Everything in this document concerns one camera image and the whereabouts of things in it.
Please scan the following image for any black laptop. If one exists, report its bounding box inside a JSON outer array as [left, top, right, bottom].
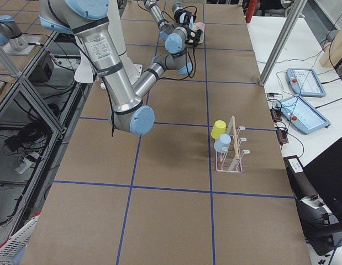
[[303, 137, 342, 219]]

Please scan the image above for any light blue plastic cup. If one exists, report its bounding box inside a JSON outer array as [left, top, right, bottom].
[[214, 134, 231, 153]]

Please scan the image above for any aluminium frame post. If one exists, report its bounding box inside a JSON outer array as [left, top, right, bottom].
[[259, 0, 307, 86]]

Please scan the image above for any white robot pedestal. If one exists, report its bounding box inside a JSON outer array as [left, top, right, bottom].
[[75, 0, 143, 91]]

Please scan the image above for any blue teach pendant near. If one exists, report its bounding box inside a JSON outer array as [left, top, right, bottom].
[[278, 95, 330, 135]]

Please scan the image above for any brown paper table mat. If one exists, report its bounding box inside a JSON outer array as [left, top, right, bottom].
[[22, 4, 311, 264]]

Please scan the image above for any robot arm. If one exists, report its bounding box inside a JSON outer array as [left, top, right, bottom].
[[39, 1, 202, 135], [143, 0, 197, 35]]

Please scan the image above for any yellow plastic cup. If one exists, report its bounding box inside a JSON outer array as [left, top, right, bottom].
[[211, 120, 227, 140]]

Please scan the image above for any white wire cup rack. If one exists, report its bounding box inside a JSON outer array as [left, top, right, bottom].
[[214, 116, 250, 173]]

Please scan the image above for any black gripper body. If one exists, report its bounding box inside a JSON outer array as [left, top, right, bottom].
[[185, 28, 199, 46], [174, 9, 194, 24]]

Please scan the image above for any beige paper cup tray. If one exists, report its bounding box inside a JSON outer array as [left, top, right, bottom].
[[192, 25, 204, 44]]

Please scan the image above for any pink plastic cup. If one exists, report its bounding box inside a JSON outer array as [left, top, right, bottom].
[[193, 22, 205, 35]]

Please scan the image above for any blue teach pendant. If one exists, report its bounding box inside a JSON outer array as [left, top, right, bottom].
[[286, 68, 326, 98], [278, 95, 330, 135]]

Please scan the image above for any blue teach pendant far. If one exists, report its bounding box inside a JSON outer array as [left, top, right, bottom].
[[286, 68, 326, 98]]

